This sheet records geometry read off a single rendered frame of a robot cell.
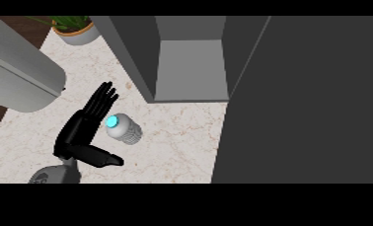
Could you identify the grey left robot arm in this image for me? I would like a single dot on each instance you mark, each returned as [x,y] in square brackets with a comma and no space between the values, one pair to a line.
[56,173]

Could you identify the pale grey rounded appliance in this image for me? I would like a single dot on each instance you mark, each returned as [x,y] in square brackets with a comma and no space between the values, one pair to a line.
[26,75]

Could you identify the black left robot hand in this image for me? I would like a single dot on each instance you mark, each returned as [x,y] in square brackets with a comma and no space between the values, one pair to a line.
[79,130]

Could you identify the clear water bottle blue cap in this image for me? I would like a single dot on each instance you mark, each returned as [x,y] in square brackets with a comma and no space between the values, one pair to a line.
[124,129]

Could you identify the potted green plant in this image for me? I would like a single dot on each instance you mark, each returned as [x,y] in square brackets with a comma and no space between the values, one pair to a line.
[75,31]

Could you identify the grey open cabinet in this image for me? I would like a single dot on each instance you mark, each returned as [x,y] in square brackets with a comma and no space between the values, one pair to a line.
[188,68]

